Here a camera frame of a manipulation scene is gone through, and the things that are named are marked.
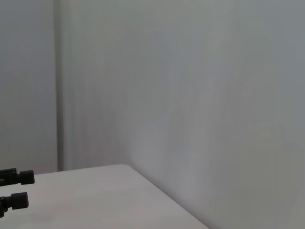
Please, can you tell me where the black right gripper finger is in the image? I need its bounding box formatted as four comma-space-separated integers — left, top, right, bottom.
0, 191, 30, 218
0, 167, 35, 187

